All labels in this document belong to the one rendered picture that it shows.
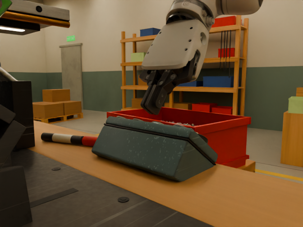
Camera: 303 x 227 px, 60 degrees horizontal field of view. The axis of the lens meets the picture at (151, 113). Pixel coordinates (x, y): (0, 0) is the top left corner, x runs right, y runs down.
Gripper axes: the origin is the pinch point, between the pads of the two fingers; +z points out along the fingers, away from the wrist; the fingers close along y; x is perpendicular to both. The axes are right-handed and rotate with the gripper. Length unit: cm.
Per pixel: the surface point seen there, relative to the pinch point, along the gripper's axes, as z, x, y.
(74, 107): -130, -303, 555
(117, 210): 16.9, 10.8, -12.5
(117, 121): 6.8, 5.4, -0.7
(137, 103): -200, -387, 440
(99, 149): 11.3, 5.4, 0.2
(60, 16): -6.5, 14.9, 13.6
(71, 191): 17.2, 11.3, -6.2
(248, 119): -11.8, -27.6, -4.1
